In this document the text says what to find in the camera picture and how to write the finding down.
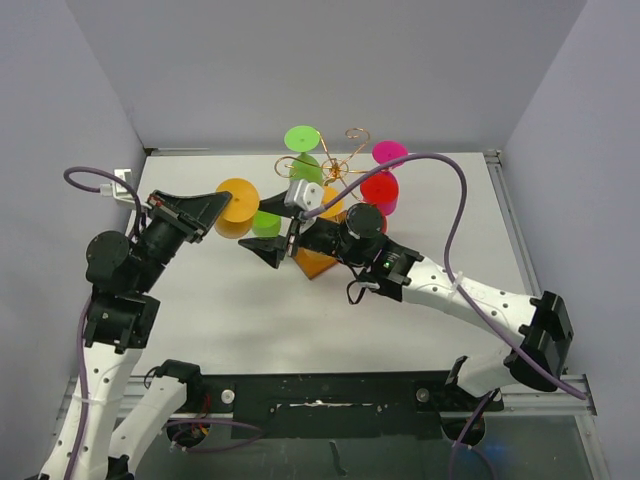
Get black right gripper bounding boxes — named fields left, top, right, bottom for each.
left=239, top=191, right=367, bottom=266

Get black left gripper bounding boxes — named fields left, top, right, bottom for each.
left=133, top=188, right=232, bottom=291

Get orange wine glass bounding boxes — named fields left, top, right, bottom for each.
left=214, top=178, right=260, bottom=239
left=319, top=186, right=344, bottom=223

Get green wine glass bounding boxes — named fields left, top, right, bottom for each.
left=284, top=125, right=323, bottom=184
left=251, top=211, right=282, bottom=238

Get red wine glass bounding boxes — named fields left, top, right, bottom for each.
left=360, top=172, right=399, bottom=216

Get pink wine glass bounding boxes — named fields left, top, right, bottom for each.
left=371, top=140, right=409, bottom=173

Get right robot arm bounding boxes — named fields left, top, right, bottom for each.
left=240, top=203, right=586, bottom=409

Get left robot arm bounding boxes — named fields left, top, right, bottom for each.
left=38, top=190, right=232, bottom=479

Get wooden rack base board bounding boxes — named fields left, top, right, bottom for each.
left=294, top=248, right=337, bottom=280

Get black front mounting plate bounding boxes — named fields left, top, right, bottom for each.
left=144, top=355, right=506, bottom=441

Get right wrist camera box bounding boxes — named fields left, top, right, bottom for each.
left=283, top=179, right=324, bottom=212

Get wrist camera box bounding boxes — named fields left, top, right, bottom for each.
left=99, top=169, right=136, bottom=210
left=283, top=179, right=324, bottom=212

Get gold wire glass rack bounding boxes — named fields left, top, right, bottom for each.
left=273, top=127, right=371, bottom=186

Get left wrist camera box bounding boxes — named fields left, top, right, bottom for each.
left=99, top=169, right=136, bottom=210

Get aluminium frame rail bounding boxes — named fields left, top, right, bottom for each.
left=57, top=148, right=599, bottom=416

